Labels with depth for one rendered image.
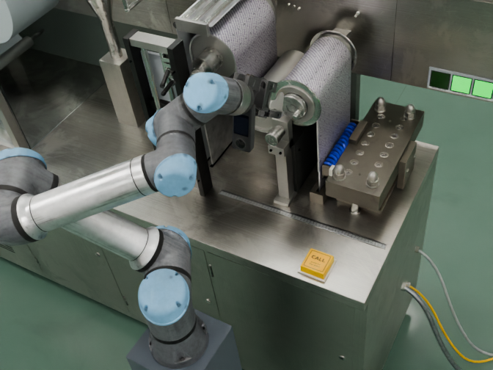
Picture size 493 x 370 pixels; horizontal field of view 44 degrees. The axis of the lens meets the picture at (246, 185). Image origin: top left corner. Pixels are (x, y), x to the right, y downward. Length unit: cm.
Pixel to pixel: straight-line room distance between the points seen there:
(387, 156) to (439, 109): 188
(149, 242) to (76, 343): 138
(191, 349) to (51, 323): 145
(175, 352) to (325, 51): 89
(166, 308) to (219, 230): 47
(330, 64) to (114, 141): 87
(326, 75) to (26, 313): 189
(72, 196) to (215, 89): 33
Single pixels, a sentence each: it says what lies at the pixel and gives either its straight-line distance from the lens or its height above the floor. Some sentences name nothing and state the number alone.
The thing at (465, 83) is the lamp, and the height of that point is 119.
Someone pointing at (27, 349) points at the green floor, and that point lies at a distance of 288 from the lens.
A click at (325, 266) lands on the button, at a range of 166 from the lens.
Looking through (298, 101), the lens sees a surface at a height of 128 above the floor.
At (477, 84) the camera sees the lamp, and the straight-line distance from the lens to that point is 182.
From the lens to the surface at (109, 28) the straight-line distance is 205.
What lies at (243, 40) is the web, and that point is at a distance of 169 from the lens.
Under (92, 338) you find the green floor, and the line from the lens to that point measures 279.
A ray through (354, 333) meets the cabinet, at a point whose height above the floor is 68.
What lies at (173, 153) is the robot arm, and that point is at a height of 154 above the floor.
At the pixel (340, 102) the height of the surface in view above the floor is 115.
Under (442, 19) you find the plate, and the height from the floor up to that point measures 137.
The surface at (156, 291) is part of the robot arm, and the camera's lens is 142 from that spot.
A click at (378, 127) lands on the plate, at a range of 190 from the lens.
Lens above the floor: 225
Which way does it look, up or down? 45 degrees down
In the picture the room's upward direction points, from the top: 8 degrees counter-clockwise
